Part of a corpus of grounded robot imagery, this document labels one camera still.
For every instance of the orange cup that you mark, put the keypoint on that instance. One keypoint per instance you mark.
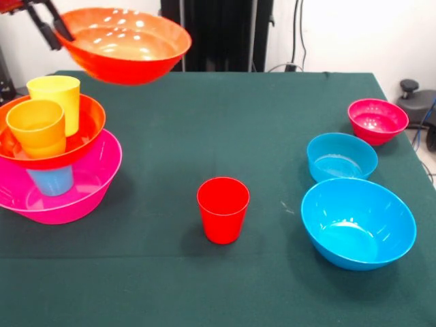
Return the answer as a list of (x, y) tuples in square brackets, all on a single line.
[(47, 151), (37, 129)]

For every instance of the yellow cup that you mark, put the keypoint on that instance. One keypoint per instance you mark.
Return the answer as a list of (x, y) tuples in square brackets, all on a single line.
[(69, 102)]

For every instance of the blue cup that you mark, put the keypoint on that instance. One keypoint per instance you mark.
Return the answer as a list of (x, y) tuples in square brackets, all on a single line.
[(51, 182)]

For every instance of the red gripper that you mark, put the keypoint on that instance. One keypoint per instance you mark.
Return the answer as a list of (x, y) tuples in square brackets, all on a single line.
[(13, 5)]

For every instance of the large pink bowl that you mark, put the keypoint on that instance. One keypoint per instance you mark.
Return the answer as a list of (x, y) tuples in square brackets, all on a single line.
[(95, 184)]

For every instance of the small magenta bowl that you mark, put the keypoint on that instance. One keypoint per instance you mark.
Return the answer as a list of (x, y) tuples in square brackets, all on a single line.
[(374, 131)]

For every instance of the dark green tablecloth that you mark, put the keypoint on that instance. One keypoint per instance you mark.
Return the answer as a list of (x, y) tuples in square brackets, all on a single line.
[(218, 289)]

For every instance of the red cup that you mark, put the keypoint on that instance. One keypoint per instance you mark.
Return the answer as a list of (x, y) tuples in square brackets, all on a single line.
[(223, 218)]

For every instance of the orange-red bowl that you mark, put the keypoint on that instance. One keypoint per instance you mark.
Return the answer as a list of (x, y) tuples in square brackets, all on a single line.
[(88, 119), (129, 68)]

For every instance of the large blue bowl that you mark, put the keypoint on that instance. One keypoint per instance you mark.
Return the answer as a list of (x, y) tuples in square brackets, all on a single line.
[(357, 221)]

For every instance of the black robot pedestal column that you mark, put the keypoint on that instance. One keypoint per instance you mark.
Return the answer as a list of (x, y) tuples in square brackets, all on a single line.
[(221, 34)]

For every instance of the small blue bowl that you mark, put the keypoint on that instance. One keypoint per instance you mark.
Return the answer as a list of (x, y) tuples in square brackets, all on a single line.
[(340, 150)]

